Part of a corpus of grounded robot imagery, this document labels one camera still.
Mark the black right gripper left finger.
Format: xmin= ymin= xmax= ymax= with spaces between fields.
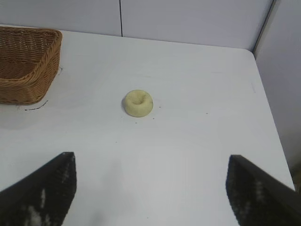
xmin=0 ymin=152 xmax=78 ymax=226

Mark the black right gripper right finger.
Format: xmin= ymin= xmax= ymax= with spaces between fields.
xmin=225 ymin=154 xmax=301 ymax=226

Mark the pale yellow egg yolk pastry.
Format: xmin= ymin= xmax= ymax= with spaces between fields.
xmin=121 ymin=89 xmax=154 ymax=118

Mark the brown wicker basket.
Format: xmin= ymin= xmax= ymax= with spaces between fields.
xmin=0 ymin=25 xmax=63 ymax=105

